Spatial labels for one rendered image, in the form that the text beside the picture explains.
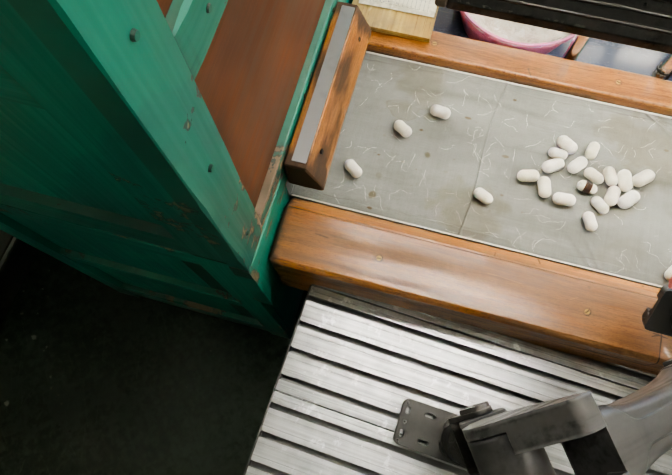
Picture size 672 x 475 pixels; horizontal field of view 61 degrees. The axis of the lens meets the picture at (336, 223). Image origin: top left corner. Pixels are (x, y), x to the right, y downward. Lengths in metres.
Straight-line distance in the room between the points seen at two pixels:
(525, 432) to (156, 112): 0.39
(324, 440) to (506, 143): 0.56
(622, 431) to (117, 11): 0.48
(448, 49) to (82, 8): 0.78
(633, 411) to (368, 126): 0.62
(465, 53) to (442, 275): 0.40
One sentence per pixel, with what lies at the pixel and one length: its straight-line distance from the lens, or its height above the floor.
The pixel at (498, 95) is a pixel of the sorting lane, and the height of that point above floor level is 0.74.
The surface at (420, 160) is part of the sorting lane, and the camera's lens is 0.96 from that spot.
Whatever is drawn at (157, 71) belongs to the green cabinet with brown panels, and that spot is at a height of 1.27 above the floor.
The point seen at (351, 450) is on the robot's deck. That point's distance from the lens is 0.93.
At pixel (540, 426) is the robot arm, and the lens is 0.52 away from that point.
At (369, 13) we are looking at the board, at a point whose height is 0.78.
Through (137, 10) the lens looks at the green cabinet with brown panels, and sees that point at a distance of 0.39.
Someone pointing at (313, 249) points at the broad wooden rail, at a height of 0.76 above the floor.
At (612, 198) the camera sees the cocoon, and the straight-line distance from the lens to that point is 0.99.
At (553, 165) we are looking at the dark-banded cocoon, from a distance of 0.98.
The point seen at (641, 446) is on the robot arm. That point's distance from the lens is 0.55.
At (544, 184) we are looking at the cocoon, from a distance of 0.96.
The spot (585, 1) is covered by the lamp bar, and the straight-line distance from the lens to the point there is 0.73.
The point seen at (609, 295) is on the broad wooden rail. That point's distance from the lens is 0.94.
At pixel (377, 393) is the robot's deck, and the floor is 0.67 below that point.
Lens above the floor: 1.60
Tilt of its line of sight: 71 degrees down
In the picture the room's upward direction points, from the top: 5 degrees counter-clockwise
